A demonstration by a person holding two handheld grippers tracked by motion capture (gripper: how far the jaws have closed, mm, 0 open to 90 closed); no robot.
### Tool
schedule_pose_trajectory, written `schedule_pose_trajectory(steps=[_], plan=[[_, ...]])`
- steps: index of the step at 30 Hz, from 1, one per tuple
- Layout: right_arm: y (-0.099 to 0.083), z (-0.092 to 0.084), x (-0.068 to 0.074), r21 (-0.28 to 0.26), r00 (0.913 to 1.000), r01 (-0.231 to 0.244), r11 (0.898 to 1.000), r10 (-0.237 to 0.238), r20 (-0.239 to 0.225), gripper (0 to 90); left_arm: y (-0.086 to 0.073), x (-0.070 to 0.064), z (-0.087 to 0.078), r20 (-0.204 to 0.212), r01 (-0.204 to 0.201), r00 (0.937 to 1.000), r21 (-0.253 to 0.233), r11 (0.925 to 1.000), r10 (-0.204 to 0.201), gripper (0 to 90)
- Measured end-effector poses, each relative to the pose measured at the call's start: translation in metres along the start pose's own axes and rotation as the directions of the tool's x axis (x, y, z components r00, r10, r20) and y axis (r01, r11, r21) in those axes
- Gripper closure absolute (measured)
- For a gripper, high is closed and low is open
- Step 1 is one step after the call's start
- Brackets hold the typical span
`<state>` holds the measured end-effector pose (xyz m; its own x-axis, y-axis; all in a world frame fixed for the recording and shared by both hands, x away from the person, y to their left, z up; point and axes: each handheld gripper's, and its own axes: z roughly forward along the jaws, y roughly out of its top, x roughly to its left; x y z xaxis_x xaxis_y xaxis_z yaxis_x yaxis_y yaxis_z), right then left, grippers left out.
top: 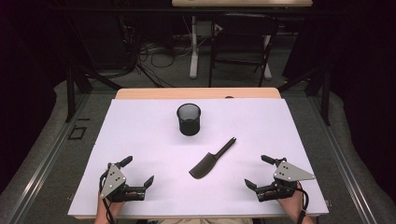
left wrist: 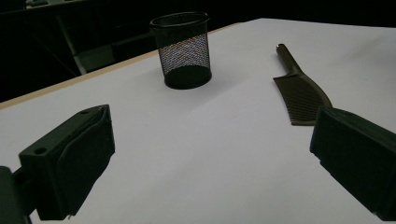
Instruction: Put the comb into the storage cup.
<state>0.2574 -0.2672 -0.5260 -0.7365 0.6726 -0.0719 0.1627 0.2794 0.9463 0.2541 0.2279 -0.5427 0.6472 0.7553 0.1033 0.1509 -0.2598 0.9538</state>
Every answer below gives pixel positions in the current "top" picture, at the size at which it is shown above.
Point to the white table mat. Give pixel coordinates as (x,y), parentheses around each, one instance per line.
(149,130)

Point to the black folding chair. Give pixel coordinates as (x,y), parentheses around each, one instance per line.
(243,34)

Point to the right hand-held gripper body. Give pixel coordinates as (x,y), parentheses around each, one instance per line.
(288,174)

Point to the person's left hand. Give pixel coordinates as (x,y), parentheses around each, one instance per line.
(109,205)

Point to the wooden desk with white legs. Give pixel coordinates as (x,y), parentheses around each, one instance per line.
(194,56)

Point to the black mesh cup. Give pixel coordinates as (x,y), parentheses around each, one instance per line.
(189,124)

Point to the person's right hand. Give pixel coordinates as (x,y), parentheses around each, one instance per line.
(293,203)

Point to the black metal stand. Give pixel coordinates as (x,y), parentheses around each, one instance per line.
(70,93)
(325,96)

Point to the aluminium floor rail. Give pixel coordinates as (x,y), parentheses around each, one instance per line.
(339,155)
(46,155)

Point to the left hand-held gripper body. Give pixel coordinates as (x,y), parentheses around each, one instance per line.
(113,180)

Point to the wooden table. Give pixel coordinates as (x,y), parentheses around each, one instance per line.
(174,93)

